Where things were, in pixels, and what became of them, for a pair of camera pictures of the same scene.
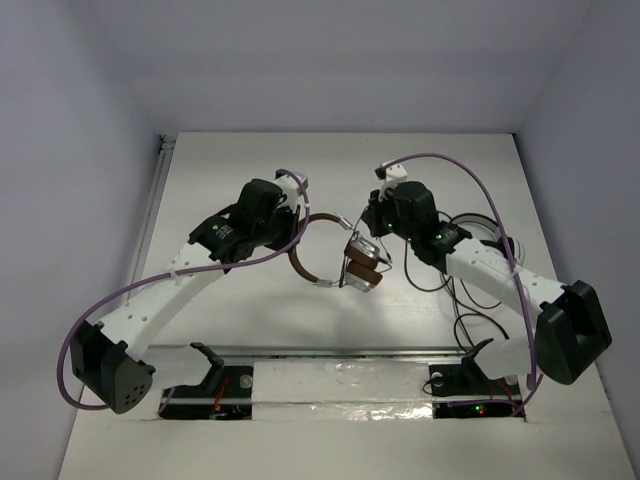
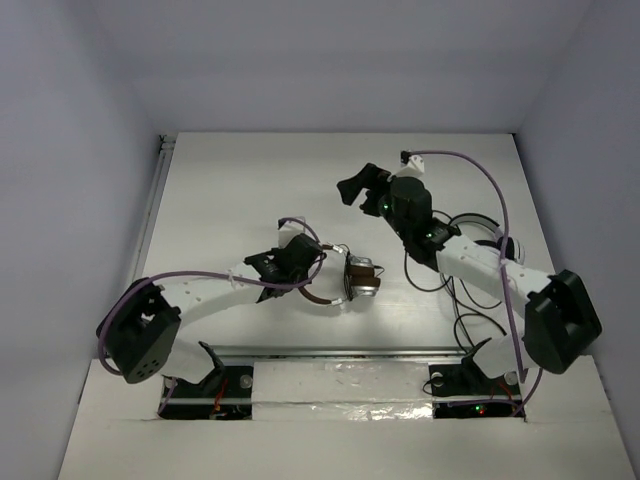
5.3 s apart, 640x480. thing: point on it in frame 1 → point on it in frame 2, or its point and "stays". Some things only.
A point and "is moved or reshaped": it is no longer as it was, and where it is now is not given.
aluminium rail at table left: [165, 146] stays
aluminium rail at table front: [306, 351] stays
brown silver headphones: [362, 266] is moved or reshaped
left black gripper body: [288, 226] → [310, 248]
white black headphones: [496, 243] stays
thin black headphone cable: [379, 237] → [347, 278]
